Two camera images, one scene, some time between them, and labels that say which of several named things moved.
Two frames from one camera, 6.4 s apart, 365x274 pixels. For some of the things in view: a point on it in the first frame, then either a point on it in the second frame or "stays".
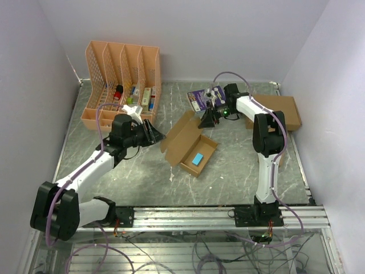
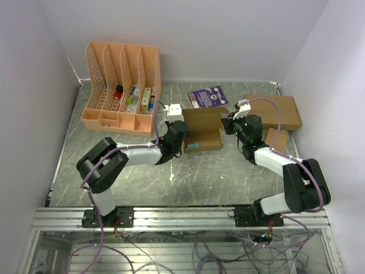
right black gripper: x=207 y=121 -> x=228 y=122
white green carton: x=146 y=95 stays
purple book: x=199 y=99 stays
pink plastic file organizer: x=122 y=74 stays
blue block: x=197 y=158 -> x=193 y=145
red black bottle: x=119 y=90 stays
